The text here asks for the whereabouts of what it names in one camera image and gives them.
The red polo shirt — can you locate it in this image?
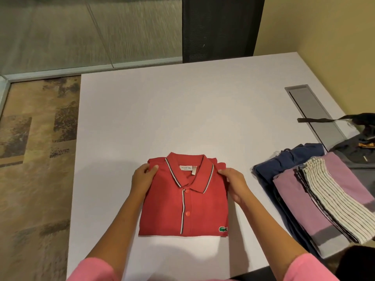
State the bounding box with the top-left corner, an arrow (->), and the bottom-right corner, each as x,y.
138,153 -> 229,238

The person's right hand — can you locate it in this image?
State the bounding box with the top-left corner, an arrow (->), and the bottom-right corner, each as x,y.
218,168 -> 252,206

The person's left hand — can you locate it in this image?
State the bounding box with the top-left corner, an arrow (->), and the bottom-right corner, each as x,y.
131,163 -> 159,197

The person's right forearm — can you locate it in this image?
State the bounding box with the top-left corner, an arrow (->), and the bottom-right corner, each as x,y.
239,193 -> 308,272

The black strap bag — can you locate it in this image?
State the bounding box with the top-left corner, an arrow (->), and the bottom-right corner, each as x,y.
297,113 -> 375,135

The folded white striped garment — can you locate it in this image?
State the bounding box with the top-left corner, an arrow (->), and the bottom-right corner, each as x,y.
296,156 -> 375,245

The folded lilac garment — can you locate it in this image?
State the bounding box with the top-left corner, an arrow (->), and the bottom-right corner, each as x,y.
272,152 -> 375,259

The folded navy blue garment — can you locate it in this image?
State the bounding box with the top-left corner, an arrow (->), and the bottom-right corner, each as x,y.
253,143 -> 326,258

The grey folded garment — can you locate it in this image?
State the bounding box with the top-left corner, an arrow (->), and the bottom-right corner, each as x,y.
346,164 -> 375,199

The grey table cable hatch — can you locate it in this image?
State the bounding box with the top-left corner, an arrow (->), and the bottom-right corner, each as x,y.
285,84 -> 349,152

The person's left forearm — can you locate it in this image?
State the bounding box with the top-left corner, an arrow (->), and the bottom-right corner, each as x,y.
85,190 -> 147,272

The dark grey garment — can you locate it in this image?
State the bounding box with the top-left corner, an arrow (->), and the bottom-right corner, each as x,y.
328,134 -> 375,170

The glass partition frame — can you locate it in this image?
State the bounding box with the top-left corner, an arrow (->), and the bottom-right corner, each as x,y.
0,0 -> 183,114

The black mesh office chair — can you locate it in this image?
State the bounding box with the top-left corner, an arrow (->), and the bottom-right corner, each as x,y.
182,0 -> 265,64

